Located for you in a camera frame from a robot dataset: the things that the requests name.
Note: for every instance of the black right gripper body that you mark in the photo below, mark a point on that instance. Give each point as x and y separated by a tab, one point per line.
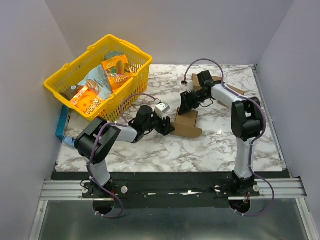
189	99

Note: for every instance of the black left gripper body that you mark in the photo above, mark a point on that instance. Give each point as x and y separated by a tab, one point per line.
156	123

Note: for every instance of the brown cardboard box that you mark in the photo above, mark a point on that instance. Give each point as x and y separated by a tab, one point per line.
185	125

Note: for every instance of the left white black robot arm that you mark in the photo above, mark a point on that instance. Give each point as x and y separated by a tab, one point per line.
97	139

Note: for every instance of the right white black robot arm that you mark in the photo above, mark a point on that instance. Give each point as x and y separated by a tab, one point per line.
248	123

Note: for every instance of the small folded cardboard box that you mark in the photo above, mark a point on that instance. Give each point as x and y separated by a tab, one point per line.
239	91

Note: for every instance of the blue flat box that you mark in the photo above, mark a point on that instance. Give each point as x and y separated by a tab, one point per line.
60	129

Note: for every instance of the orange mango snack bag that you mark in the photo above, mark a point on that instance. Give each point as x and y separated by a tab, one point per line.
117	71

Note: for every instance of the yellow plastic shopping basket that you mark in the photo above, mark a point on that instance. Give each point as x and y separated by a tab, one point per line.
87	72

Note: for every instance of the orange apple snack bag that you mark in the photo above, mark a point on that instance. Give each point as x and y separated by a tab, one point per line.
86	101

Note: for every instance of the light blue bread bag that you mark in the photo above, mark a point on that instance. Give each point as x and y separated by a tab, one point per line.
96	81

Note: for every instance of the green round snack pack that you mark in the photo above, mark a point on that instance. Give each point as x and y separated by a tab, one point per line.
111	54

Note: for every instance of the light blue small carton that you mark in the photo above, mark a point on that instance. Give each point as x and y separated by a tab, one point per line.
68	140

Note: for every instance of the dark brown snack pack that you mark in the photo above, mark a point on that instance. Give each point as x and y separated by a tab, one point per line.
69	93

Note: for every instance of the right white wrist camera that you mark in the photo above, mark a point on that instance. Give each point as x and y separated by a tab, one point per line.
189	85

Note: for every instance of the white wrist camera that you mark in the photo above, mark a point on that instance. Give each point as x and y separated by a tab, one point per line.
189	85
161	108

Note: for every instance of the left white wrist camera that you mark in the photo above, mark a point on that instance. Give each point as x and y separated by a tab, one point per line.
161	108

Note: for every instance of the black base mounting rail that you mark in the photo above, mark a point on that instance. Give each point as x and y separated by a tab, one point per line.
163	190

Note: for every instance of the aluminium extrusion frame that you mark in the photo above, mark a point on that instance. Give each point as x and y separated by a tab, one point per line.
70	190

